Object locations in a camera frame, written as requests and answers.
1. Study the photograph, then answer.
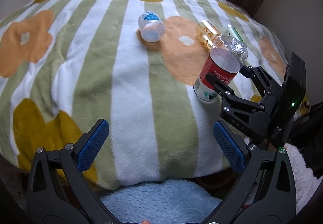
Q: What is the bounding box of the red-labelled clear plastic cup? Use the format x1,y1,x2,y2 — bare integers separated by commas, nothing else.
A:
193,34,248,102

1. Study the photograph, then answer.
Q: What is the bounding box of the green-labelled clear plastic cup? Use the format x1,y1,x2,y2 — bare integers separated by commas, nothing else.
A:
225,24,244,42

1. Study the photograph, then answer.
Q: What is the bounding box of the amber transparent plastic cup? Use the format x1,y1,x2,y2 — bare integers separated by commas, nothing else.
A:
195,20,221,50

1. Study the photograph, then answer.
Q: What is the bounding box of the white fluffy sleeve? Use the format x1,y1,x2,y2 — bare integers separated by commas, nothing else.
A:
284,143,320,214

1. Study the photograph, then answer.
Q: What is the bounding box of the light blue fluffy garment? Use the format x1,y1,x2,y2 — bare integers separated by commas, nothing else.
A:
99,179,221,223

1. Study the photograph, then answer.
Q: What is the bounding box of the striped floral fleece blanket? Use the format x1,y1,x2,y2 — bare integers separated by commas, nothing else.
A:
1,0,287,190

